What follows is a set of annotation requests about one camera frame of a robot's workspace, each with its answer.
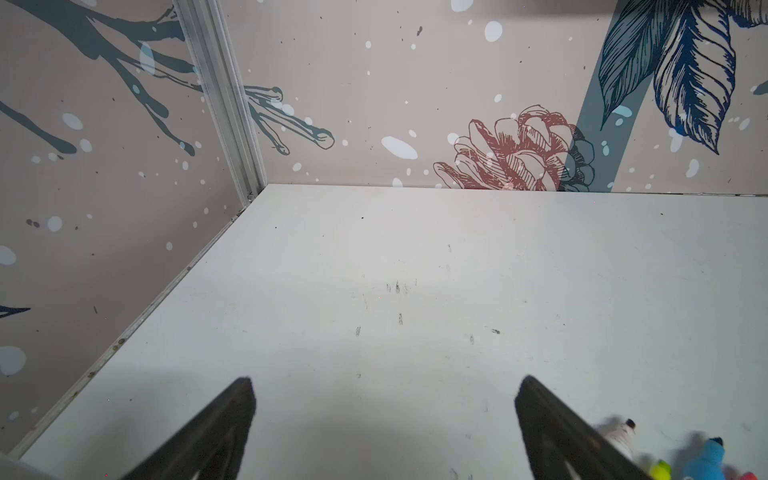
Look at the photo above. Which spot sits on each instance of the blue highlighter pen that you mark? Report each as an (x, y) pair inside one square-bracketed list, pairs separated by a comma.
[(707, 465)]

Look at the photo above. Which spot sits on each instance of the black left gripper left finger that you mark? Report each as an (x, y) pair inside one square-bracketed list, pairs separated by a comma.
[(211, 445)]

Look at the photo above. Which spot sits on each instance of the yellow highlighter pen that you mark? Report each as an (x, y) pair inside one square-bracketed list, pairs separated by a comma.
[(660, 470)]

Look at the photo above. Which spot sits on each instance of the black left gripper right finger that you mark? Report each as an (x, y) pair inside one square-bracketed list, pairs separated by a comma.
[(560, 445)]

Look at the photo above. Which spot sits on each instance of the white marker pen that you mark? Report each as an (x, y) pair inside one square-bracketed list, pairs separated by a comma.
[(622, 438)]

